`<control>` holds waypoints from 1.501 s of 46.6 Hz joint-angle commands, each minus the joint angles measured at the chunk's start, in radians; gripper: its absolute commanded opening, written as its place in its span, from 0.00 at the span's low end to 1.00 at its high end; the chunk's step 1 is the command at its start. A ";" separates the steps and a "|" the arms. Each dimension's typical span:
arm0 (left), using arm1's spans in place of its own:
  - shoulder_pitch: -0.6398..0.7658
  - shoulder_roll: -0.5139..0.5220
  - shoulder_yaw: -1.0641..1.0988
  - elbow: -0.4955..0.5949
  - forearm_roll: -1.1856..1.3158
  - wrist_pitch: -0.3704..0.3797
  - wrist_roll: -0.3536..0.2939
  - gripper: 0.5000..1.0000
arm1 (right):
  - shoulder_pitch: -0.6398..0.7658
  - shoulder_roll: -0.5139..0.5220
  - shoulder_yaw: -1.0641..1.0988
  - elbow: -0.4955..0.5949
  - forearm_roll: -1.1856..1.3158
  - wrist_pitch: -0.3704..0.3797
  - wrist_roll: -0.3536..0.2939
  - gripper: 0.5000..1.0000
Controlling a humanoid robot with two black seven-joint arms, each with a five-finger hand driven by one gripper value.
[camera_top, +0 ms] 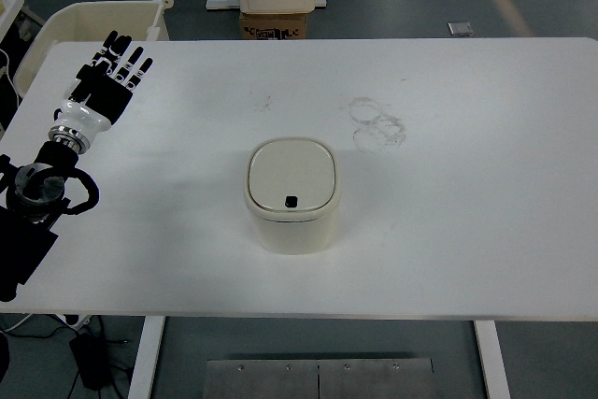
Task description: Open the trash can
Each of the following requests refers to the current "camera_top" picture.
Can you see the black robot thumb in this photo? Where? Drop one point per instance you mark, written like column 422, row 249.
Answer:
column 90, row 73

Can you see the cardboard box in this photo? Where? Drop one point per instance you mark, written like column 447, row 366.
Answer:
column 273, row 26

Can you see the white table foot bar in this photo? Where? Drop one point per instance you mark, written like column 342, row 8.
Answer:
column 266, row 6

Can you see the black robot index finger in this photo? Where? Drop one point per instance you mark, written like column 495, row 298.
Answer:
column 105, row 55

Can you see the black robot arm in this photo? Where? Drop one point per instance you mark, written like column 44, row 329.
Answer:
column 41, row 192

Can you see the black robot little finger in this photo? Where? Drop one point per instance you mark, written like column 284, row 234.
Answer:
column 133, row 81

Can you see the small grey floor plate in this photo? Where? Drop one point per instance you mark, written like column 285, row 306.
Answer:
column 460, row 28

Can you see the black power adapter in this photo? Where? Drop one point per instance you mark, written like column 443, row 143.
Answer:
column 90, row 354

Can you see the left white table leg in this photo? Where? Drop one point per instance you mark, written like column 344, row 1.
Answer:
column 147, row 357

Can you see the white table leg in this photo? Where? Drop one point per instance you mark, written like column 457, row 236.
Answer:
column 147, row 357
column 491, row 360

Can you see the right white table leg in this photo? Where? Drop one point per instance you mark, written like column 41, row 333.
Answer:
column 491, row 360

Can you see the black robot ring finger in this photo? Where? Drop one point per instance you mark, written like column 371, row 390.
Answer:
column 123, row 73

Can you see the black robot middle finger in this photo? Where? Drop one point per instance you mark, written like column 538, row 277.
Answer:
column 115, row 52

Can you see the white shelf at left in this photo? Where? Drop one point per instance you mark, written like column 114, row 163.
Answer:
column 10, row 9

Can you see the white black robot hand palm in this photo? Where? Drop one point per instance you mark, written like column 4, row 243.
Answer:
column 90, row 109

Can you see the cream desktop trash can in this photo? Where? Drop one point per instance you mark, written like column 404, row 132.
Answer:
column 292, row 189

